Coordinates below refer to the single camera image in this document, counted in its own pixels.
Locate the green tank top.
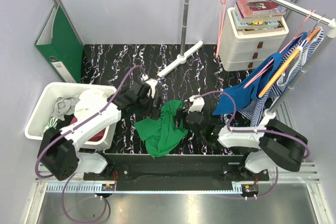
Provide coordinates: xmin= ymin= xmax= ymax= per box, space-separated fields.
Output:
xmin=134 ymin=100 xmax=188 ymax=158

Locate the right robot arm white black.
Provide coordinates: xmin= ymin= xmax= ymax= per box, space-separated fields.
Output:
xmin=175 ymin=109 xmax=309 ymax=180

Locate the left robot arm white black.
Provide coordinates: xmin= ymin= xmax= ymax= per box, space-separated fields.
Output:
xmin=35 ymin=79 xmax=160 ymax=181

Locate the blue tank top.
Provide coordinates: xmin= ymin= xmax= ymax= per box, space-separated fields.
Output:
xmin=213 ymin=32 xmax=308 ymax=116

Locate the pink hanger with blue top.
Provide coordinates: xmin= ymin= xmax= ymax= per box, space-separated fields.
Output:
xmin=243 ymin=9 xmax=317 ymax=89

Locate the empty pink hanger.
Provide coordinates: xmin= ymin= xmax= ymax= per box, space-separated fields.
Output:
xmin=215 ymin=0 xmax=228 ymax=59

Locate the orange wooden hanger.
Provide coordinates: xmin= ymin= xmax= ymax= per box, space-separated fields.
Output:
xmin=258 ymin=27 xmax=321 ymax=98

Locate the white garment in bin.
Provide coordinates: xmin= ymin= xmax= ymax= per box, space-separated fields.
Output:
xmin=74 ymin=88 xmax=108 ymax=121

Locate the maroon garment in bin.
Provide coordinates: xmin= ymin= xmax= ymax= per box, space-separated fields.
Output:
xmin=70 ymin=117 xmax=106 ymax=143

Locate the grey garment in bin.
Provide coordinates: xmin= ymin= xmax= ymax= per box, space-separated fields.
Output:
xmin=51 ymin=97 xmax=79 ymax=121

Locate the metal clothes rack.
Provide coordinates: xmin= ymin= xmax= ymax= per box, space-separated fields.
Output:
xmin=157 ymin=0 xmax=335 ymax=123

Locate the white three-drawer unit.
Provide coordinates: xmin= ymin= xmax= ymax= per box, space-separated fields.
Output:
xmin=218 ymin=7 xmax=289 ymax=72

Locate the green white striped garment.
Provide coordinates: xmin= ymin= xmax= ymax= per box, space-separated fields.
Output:
xmin=41 ymin=118 xmax=59 ymax=136

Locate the white laundry bin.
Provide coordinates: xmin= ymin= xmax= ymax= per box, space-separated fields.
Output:
xmin=24 ymin=82 xmax=117 ymax=141

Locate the green lever arch binder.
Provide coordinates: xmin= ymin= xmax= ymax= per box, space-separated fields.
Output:
xmin=35 ymin=6 xmax=83 ymax=83

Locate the middle book teal cover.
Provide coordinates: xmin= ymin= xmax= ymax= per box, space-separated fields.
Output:
xmin=230 ymin=9 xmax=282 ymax=29

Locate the top book pink cover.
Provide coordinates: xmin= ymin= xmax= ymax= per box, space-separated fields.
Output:
xmin=235 ymin=0 xmax=287 ymax=18

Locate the bottom book yellow black cover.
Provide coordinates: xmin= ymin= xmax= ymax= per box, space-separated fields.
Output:
xmin=238 ymin=21 xmax=284 ymax=35

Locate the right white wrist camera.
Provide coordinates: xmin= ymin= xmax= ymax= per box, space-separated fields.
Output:
xmin=187 ymin=95 xmax=205 ymax=114

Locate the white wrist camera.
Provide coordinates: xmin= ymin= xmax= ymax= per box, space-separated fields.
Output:
xmin=140 ymin=74 xmax=159 ymax=98
xmin=187 ymin=95 xmax=205 ymax=114

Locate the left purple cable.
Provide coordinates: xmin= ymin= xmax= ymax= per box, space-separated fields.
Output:
xmin=35 ymin=65 xmax=149 ymax=223

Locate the purple cable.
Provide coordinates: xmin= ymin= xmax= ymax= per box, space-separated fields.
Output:
xmin=194 ymin=90 xmax=313 ymax=200
xmin=35 ymin=65 xmax=149 ymax=223

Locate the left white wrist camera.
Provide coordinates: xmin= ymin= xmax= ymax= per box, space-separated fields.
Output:
xmin=140 ymin=74 xmax=159 ymax=98

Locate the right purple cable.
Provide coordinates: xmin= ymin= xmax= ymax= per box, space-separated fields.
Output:
xmin=194 ymin=90 xmax=313 ymax=200

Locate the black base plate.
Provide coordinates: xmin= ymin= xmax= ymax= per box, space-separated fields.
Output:
xmin=83 ymin=154 xmax=269 ymax=193

